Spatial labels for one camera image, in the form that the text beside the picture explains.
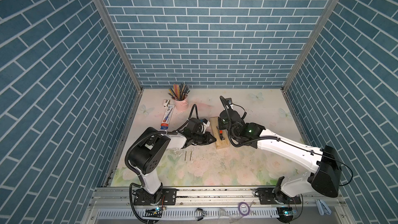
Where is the grey blue clamp tool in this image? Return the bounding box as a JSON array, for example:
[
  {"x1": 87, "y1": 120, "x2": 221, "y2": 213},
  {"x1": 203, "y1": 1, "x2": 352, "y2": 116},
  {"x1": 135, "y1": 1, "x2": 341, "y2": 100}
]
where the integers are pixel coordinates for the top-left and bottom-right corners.
[{"x1": 316, "y1": 199, "x2": 332, "y2": 216}]

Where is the pink metal pencil bucket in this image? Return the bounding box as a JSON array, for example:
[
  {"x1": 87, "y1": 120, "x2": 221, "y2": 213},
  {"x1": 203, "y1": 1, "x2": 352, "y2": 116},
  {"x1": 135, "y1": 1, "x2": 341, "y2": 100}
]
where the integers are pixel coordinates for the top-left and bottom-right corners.
[{"x1": 175, "y1": 96, "x2": 189, "y2": 112}]

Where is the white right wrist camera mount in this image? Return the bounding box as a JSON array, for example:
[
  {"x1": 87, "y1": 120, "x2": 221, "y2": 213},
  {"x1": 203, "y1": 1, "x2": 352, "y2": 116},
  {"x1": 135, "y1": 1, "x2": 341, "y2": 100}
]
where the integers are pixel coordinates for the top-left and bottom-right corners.
[{"x1": 225, "y1": 98, "x2": 233, "y2": 105}]

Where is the aluminium corner post left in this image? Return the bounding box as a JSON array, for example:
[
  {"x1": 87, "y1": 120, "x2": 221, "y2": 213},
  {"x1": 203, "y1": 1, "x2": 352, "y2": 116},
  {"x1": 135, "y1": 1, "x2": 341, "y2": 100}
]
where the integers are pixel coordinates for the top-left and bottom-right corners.
[{"x1": 92, "y1": 0, "x2": 143, "y2": 93}]

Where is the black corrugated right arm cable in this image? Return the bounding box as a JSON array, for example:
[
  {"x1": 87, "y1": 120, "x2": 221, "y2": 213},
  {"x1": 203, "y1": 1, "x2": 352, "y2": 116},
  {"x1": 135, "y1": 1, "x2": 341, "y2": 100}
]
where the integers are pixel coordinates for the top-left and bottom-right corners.
[{"x1": 219, "y1": 95, "x2": 353, "y2": 187}]

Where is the red black claw hammer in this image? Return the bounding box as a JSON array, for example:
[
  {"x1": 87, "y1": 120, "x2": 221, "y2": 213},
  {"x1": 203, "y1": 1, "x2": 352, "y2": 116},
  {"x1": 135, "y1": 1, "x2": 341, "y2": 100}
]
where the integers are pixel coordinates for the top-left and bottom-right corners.
[{"x1": 216, "y1": 126, "x2": 225, "y2": 141}]

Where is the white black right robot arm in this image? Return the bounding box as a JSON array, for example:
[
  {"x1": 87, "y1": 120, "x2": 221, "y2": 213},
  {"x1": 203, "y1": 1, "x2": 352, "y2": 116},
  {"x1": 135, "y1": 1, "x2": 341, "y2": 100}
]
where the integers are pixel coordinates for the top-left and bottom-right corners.
[{"x1": 218, "y1": 109, "x2": 344, "y2": 204}]

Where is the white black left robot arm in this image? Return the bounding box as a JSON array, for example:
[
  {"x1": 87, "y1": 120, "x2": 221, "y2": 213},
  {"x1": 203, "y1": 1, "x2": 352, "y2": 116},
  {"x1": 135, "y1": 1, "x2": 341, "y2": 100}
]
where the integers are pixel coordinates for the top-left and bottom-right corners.
[{"x1": 124, "y1": 118, "x2": 216, "y2": 195}]

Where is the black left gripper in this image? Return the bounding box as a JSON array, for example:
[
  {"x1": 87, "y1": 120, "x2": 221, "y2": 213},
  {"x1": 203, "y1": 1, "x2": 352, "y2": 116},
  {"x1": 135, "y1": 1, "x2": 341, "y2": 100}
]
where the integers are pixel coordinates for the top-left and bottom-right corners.
[{"x1": 190, "y1": 132, "x2": 216, "y2": 146}]

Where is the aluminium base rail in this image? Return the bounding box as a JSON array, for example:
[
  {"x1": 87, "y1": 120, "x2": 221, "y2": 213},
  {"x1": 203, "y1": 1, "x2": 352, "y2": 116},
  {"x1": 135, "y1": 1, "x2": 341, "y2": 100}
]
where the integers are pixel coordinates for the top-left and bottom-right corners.
[{"x1": 85, "y1": 186, "x2": 347, "y2": 223}]

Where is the aluminium corner post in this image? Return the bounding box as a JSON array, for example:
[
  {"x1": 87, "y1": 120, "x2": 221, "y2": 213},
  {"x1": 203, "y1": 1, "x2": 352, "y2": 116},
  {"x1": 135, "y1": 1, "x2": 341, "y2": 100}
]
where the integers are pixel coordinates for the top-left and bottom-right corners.
[
  {"x1": 282, "y1": 0, "x2": 339, "y2": 94},
  {"x1": 92, "y1": 0, "x2": 143, "y2": 93}
]

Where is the aluminium corner post right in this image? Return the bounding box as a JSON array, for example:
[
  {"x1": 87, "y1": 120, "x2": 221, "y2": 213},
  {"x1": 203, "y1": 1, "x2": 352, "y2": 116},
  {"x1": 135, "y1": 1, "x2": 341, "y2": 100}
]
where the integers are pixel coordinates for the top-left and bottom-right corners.
[{"x1": 282, "y1": 0, "x2": 339, "y2": 94}]

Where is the light wooden nail block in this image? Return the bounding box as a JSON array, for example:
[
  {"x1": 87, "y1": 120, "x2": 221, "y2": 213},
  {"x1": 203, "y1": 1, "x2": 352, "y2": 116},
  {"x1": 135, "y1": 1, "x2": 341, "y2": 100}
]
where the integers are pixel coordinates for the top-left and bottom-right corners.
[{"x1": 210, "y1": 117, "x2": 231, "y2": 150}]

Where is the purple tape ring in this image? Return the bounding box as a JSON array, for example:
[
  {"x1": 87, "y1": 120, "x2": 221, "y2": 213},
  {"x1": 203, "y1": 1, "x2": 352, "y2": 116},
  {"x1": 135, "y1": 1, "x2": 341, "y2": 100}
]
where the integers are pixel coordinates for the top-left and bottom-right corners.
[{"x1": 237, "y1": 202, "x2": 251, "y2": 216}]

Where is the white blue pencil box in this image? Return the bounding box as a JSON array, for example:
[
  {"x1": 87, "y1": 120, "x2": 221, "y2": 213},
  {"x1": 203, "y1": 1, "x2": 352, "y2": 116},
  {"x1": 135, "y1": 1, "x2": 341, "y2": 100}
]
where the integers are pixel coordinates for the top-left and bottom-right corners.
[{"x1": 161, "y1": 104, "x2": 175, "y2": 130}]

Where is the bundle of coloured pencils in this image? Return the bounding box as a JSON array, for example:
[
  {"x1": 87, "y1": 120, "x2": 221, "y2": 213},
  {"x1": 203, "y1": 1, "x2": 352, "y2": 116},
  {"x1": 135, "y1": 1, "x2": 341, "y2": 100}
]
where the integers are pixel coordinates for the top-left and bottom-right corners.
[{"x1": 168, "y1": 83, "x2": 190, "y2": 101}]

